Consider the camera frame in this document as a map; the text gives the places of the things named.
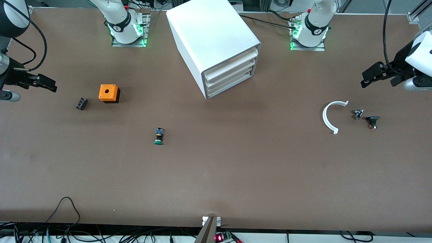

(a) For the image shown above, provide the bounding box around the white plastic drawer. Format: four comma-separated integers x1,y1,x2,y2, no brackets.
207,69,252,99
205,59,256,89
204,47,259,81

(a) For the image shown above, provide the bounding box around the white drawer cabinet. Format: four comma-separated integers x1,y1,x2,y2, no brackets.
166,0,261,100

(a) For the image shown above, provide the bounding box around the white curved plastic arc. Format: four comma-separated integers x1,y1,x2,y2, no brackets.
322,101,349,135

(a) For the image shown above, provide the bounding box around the circuit board with red light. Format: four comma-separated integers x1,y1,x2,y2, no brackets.
214,231,242,243

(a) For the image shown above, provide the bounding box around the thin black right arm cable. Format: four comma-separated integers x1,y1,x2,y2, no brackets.
11,36,36,65

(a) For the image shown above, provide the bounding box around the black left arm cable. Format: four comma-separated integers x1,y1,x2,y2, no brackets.
383,0,398,74

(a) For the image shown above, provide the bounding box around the black switch contact block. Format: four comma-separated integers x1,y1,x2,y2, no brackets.
366,115,381,130

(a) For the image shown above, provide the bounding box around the orange button enclosure box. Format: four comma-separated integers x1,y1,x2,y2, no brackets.
99,84,120,104

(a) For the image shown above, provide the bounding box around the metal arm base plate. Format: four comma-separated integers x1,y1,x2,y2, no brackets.
289,17,326,52
111,13,150,48

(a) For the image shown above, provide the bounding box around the looped black cable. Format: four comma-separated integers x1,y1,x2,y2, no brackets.
45,197,81,234

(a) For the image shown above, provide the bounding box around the black cable across table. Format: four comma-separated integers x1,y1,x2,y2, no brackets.
238,14,297,27

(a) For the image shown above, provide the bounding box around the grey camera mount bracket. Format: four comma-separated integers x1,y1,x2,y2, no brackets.
194,216,221,243

